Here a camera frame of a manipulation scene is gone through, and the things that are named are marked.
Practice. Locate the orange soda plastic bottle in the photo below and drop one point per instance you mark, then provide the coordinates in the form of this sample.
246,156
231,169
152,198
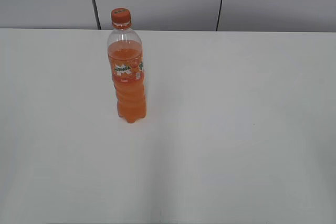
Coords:
125,54

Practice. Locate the orange bottle cap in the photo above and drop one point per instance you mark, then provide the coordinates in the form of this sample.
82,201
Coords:
120,15

